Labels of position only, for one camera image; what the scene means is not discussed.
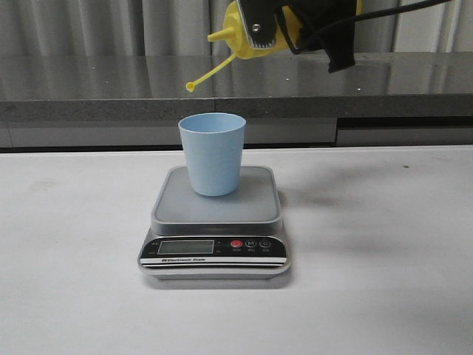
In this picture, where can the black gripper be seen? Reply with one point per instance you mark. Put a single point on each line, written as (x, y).
(326, 25)

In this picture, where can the grey stone counter ledge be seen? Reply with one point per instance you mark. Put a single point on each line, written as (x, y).
(152, 88)

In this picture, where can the digital kitchen scale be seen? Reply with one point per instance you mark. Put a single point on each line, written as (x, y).
(236, 236)

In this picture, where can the grey curtain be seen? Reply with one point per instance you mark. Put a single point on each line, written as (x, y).
(136, 28)

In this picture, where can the yellow squeeze bottle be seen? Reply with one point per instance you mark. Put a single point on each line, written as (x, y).
(233, 34)

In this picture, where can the light blue plastic cup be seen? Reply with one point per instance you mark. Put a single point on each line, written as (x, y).
(212, 144)

